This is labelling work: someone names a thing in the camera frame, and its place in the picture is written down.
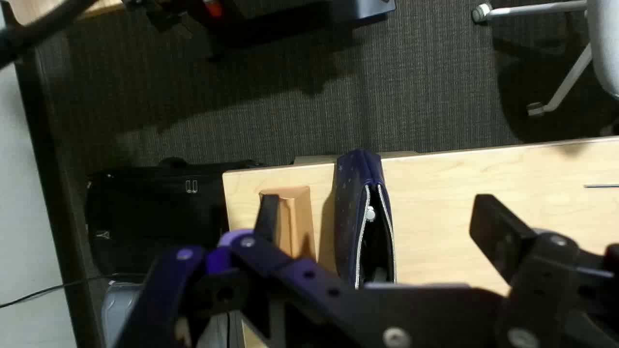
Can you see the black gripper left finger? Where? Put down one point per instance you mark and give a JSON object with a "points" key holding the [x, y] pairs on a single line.
{"points": [[298, 266]]}

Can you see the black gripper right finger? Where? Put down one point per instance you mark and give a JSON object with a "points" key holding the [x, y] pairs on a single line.
{"points": [[526, 260]]}

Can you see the wooden phone stand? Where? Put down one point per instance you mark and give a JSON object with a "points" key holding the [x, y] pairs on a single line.
{"points": [[284, 220]]}

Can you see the navy star-pattern pouch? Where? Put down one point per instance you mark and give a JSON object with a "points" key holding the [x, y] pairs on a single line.
{"points": [[363, 249]]}

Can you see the black laptop bag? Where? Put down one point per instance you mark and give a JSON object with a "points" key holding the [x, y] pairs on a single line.
{"points": [[135, 214]]}

